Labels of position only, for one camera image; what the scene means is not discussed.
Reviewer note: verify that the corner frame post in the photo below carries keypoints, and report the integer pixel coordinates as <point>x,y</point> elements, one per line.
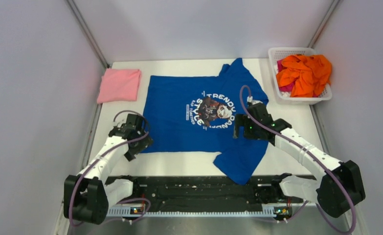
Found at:
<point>72,5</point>
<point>332,8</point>

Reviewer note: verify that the folded pink t shirt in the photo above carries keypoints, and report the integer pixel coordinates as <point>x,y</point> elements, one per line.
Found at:
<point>119,85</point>

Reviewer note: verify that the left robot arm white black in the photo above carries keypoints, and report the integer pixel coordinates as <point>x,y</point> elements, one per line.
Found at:
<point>87,196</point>

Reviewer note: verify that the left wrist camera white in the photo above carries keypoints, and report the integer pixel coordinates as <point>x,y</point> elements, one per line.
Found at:
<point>119,124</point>

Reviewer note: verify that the left corner frame post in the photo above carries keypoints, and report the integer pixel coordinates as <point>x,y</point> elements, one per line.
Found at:
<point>72,5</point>

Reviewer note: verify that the white plastic laundry basket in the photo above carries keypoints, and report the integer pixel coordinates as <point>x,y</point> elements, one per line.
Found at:
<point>278,53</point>

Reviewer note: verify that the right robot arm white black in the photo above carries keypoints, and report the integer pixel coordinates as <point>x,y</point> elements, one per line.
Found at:
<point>336,185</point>

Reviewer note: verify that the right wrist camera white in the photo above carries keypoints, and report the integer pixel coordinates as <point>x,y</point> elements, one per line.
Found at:
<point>252,101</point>

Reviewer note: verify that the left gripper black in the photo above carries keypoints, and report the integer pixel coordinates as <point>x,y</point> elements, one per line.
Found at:
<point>145,142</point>

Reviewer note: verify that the right corner frame post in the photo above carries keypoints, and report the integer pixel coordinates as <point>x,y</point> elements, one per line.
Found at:
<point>332,8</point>

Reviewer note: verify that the aluminium frame rail front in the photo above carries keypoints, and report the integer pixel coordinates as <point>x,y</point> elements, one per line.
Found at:
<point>135,207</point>

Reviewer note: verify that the blue printed t shirt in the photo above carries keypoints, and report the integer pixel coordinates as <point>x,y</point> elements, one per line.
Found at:
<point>197,114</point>

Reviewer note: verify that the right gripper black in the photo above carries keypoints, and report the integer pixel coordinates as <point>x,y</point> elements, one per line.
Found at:
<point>243,120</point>

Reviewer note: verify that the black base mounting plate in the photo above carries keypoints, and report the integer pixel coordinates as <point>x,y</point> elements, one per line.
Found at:
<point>170,194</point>

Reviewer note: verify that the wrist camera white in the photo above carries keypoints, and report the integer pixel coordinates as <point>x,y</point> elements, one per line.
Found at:
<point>119,124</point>
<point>252,101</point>

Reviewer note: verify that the orange t shirt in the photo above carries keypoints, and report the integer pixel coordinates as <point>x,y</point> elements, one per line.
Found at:
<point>304,76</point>

